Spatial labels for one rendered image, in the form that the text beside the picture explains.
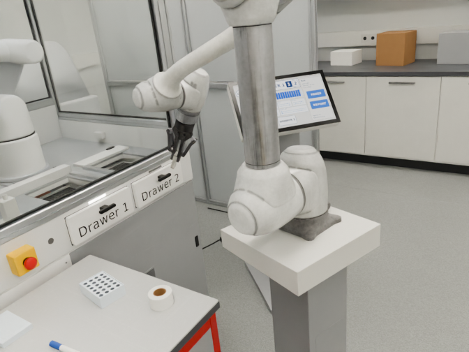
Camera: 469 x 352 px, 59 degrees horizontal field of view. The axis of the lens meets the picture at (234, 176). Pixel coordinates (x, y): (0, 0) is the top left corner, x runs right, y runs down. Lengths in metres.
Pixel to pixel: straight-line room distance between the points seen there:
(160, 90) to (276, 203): 0.55
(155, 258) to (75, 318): 0.67
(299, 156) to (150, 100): 0.52
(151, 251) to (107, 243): 0.27
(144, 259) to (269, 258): 0.74
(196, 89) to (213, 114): 1.76
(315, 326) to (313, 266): 0.36
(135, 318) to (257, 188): 0.50
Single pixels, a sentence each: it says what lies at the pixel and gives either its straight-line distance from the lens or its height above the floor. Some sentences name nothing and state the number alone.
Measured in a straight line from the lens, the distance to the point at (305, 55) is 2.79.
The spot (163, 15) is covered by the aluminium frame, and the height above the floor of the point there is 1.54.
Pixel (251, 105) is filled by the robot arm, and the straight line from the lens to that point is 1.10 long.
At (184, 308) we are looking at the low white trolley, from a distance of 1.26.
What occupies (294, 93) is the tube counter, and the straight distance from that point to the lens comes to 2.17.
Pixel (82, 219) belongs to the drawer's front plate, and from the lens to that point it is 1.58.
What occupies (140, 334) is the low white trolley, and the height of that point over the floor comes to 0.76.
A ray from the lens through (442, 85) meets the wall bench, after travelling 3.90.
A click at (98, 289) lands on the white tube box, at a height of 0.80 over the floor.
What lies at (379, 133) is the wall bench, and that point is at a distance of 4.11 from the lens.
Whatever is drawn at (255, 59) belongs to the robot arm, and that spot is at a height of 1.42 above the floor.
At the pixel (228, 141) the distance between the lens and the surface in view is 3.25.
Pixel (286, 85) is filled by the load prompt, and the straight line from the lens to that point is 2.19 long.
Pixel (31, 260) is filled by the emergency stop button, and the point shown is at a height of 0.89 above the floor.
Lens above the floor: 1.54
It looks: 22 degrees down
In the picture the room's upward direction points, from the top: 6 degrees counter-clockwise
